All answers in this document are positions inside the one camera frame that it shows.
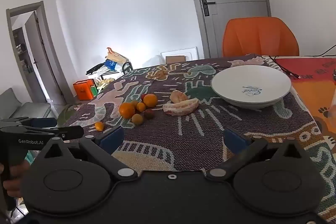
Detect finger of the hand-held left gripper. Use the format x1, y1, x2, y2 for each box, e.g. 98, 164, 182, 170
0, 117, 58, 128

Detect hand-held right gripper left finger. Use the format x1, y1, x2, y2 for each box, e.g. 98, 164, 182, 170
34, 126, 138, 182

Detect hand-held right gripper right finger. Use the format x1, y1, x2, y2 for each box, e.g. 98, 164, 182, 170
206, 127, 315, 182

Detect orange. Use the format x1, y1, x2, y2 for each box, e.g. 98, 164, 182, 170
119, 103, 135, 119
143, 93, 158, 108

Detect white bowl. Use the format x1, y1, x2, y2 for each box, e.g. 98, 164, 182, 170
211, 65, 292, 109

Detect long peeled pomelo segment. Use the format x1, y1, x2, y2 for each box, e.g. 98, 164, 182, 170
162, 98, 200, 116

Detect round peeled pomelo segment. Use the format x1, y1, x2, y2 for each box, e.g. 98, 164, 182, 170
170, 90, 188, 104

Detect person's left hand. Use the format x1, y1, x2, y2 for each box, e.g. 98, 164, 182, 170
3, 161, 31, 199

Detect grey sofa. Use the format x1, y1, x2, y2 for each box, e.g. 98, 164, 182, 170
0, 88, 51, 120

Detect printed woven blanket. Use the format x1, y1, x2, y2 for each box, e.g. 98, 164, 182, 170
56, 54, 336, 223

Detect orange box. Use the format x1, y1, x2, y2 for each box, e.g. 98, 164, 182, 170
73, 79, 98, 101

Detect yellow bananas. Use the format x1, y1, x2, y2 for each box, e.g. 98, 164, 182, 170
98, 77, 115, 90

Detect open grey door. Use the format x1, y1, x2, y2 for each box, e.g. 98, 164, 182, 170
25, 11, 66, 104

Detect shelf with items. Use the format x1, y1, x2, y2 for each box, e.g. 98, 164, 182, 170
13, 27, 34, 75

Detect flat black object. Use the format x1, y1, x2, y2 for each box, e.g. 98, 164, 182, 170
86, 61, 106, 75

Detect blue bag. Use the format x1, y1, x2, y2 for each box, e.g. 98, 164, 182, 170
104, 59, 118, 71

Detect orange printed mat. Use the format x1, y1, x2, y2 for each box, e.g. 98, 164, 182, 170
270, 56, 336, 153

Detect cardboard box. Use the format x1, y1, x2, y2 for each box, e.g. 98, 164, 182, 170
165, 55, 187, 64

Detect white board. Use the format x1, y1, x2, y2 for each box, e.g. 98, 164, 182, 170
160, 47, 198, 63

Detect orange chair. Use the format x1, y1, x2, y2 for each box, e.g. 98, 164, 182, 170
222, 17, 300, 58

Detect paper bag with orange handles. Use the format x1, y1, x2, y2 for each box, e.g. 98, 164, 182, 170
105, 47, 129, 64

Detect black cable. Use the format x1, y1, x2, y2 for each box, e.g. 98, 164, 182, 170
269, 55, 302, 80
312, 48, 336, 58

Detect black door handle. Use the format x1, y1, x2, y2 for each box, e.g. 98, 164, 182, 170
201, 0, 216, 17

